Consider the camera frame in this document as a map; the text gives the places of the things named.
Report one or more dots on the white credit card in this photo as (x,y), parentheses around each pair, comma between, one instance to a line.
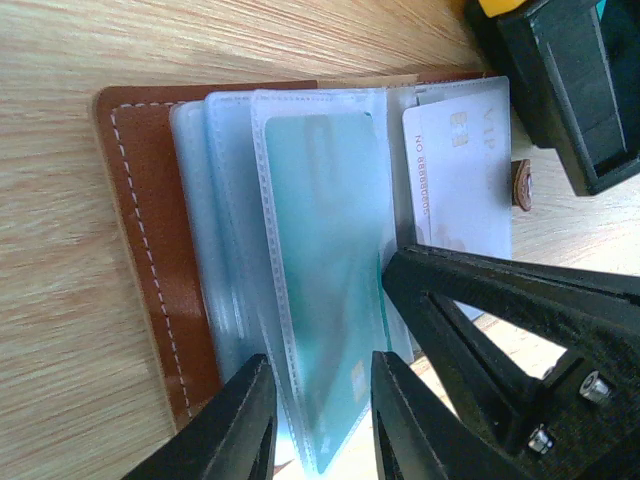
(458,154)

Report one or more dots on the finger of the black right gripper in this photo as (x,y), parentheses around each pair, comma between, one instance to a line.
(539,363)

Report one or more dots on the brown leather card holder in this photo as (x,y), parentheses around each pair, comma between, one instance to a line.
(190,174)

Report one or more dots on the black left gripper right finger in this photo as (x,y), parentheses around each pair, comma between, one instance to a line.
(417,436)

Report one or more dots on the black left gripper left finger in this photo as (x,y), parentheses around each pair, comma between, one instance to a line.
(232,437)

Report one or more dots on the black plastic bin right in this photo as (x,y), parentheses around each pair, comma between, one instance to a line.
(573,68)

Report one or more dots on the yellow plastic bin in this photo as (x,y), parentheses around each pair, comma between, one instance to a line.
(493,8)

